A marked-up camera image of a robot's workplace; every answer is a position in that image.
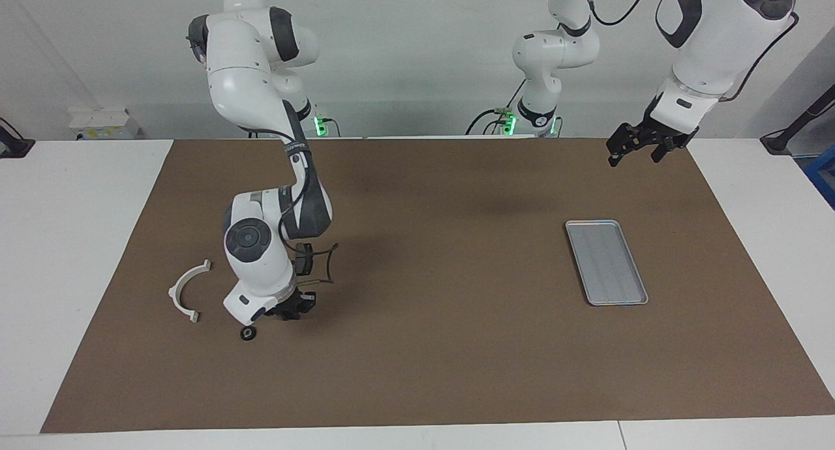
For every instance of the black clamp mount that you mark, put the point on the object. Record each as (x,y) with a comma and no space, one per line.
(13,143)

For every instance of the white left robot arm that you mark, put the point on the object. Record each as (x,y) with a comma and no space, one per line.
(711,39)

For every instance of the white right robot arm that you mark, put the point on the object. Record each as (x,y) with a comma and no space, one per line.
(248,85)

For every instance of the black bearing gear silver rim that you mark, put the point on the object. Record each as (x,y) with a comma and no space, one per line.
(248,333)

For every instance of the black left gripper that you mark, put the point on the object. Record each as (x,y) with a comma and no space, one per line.
(659,135)

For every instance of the silver metal tray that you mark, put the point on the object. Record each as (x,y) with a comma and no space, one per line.
(607,264)

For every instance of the white box yellow labels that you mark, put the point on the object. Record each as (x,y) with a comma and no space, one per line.
(98,120)

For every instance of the brown table mat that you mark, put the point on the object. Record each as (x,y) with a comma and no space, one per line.
(456,365)

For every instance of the blue crate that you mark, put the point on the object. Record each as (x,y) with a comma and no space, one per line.
(823,176)

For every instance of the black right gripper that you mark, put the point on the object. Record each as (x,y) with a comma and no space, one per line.
(284,308)

